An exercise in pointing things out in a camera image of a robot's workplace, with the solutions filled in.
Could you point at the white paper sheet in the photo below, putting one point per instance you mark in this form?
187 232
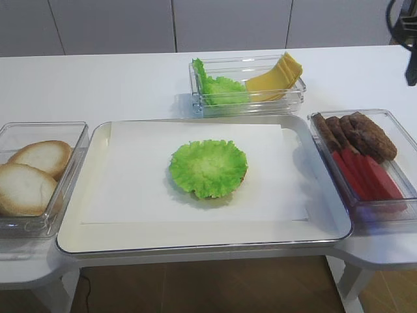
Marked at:
134 184

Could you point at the brown meat patty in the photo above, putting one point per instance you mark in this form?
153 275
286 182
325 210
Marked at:
353 136
378 145
334 125
323 129

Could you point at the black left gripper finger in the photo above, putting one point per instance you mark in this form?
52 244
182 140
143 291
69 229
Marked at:
411 71

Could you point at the yellow cheese slices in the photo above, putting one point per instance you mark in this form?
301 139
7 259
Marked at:
273 84

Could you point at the red tomato slices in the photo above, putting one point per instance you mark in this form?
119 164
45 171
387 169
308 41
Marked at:
364 185

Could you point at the cream serving tray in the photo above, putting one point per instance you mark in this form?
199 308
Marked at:
327 222

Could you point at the brown meat patty front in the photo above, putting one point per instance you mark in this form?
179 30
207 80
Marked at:
378 145

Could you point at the toasted bun half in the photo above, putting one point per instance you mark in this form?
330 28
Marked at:
25 190
242 177
50 156

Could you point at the brown meat patty rear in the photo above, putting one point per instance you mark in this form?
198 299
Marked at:
323 129

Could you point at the clear plastic bun container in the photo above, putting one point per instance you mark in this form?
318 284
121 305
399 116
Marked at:
15 136

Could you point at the green lettuce leaves in container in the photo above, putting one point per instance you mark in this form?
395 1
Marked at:
221 90

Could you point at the clear lettuce and cheese container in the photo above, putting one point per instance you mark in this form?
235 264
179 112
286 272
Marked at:
242 69

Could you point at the white table leg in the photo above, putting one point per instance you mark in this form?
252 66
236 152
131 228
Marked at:
350 280
70 282

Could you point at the green lettuce leaf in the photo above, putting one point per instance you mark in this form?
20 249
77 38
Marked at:
208 168

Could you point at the right white table leg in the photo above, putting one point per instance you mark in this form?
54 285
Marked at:
350 280

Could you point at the clear meat and tomato container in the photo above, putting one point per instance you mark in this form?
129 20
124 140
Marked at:
402 169

